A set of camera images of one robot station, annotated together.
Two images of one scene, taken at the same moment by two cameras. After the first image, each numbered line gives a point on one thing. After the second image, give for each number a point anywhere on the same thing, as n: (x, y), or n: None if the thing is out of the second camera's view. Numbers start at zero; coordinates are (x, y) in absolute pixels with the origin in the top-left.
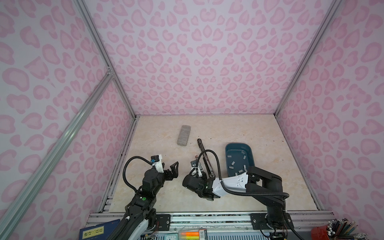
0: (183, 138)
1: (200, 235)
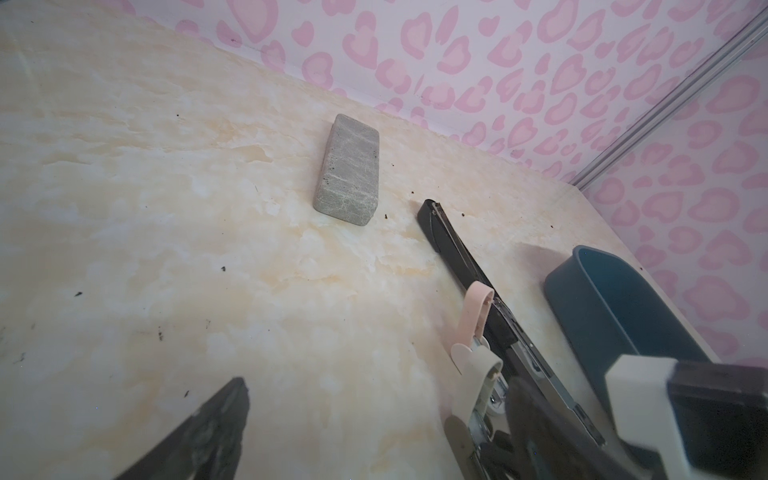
0: (348, 183)
1: None
